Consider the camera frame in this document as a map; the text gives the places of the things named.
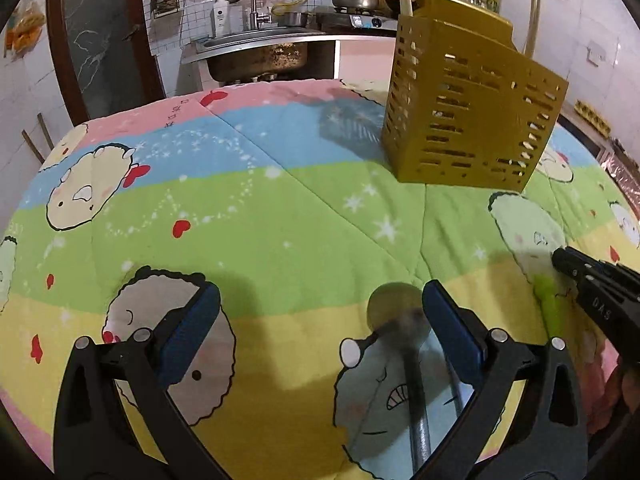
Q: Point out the yellow perforated utensil holder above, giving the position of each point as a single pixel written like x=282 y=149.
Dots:
x=465 y=110

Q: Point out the steel kitchen sink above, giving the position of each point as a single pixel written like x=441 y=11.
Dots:
x=260 y=52

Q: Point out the metal spoon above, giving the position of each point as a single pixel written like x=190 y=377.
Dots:
x=397 y=310

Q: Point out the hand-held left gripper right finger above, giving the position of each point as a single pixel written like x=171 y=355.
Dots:
x=452 y=330

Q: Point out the steel faucet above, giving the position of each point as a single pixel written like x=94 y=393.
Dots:
x=256 y=10

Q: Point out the hanging plastic bag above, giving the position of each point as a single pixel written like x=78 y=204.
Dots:
x=25 y=27

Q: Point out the white soap bottle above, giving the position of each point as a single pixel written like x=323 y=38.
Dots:
x=220 y=15

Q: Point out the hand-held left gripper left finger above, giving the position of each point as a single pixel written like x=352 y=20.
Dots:
x=192 y=330

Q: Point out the leaning wooden sticks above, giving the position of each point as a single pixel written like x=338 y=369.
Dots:
x=37 y=137

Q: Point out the gas stove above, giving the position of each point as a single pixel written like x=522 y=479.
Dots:
x=360 y=19

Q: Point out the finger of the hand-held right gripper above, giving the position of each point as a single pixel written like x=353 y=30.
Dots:
x=580 y=265

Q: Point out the cartoon printed striped blanket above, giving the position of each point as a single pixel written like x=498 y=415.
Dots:
x=250 y=220

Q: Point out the dark wooden glass door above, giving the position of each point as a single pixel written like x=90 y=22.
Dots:
x=100 y=45

